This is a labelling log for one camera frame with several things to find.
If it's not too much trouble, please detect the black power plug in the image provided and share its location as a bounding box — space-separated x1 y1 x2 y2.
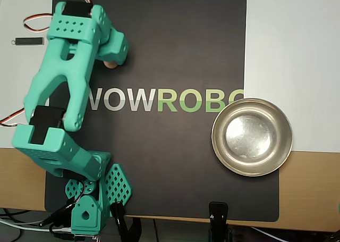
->
39 201 78 227

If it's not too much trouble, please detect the black WOWROBO mat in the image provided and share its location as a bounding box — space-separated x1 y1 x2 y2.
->
44 0 280 223

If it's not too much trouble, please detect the thick black cable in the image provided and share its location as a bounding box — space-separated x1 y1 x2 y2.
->
0 208 30 219

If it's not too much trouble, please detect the teal robot base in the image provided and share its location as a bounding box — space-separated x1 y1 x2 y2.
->
65 151 133 239

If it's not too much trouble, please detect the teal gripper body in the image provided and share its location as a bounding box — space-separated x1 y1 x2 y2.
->
97 26 131 66

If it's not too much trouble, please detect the black USB stick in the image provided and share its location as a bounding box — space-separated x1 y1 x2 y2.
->
11 37 45 46

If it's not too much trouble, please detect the metal bowl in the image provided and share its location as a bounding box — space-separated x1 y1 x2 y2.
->
211 97 293 177

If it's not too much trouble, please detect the elbow servo cable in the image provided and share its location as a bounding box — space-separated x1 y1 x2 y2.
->
0 108 28 129

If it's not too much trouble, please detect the white paper sheet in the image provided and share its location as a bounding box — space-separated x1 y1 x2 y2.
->
0 0 340 154

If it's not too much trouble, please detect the black table clamp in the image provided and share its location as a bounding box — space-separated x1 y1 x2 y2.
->
110 201 143 242

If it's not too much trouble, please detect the white power cable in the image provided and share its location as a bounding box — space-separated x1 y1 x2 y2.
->
0 217 73 232

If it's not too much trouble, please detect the thin black hanging cable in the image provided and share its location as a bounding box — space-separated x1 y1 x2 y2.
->
151 218 162 242

